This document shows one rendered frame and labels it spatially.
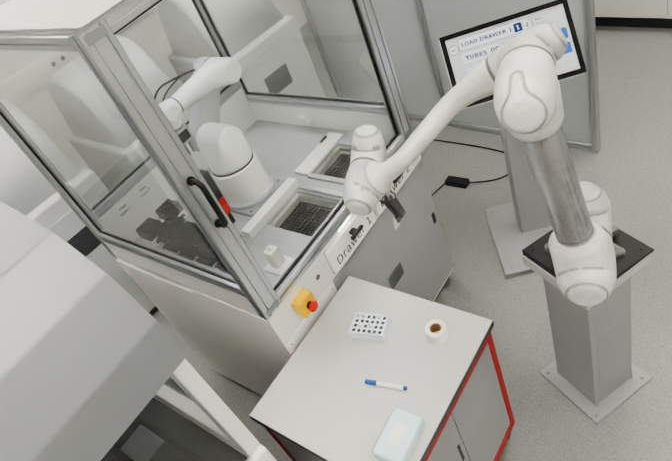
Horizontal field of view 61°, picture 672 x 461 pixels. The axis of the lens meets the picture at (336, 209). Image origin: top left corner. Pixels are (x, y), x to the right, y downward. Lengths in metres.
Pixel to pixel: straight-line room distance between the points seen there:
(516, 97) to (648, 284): 1.79
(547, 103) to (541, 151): 0.17
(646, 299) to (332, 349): 1.51
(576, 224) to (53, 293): 1.25
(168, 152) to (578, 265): 1.13
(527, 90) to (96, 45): 0.96
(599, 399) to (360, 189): 1.41
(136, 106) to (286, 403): 1.05
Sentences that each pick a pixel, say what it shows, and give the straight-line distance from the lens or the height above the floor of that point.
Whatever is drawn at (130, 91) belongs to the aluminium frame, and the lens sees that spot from 1.48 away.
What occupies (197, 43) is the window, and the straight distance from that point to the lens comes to 1.62.
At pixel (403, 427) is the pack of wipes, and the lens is 1.75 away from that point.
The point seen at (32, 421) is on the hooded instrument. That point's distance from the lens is 1.28.
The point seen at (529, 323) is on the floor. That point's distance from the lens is 2.85.
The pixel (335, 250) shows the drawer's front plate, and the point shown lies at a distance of 2.10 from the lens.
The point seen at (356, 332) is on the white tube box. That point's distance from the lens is 1.98.
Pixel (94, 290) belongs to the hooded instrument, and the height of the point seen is 1.63.
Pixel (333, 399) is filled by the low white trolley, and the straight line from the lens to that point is 1.92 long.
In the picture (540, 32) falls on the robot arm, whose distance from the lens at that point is 1.51.
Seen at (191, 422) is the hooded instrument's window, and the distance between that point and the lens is 1.52.
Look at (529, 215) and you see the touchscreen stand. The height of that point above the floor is 0.15.
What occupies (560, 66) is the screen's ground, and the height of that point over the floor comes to 1.00.
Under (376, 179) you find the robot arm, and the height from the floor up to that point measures 1.33.
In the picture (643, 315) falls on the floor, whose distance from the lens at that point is 2.87.
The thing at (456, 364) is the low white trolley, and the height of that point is 0.76.
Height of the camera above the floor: 2.32
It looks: 39 degrees down
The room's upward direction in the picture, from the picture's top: 24 degrees counter-clockwise
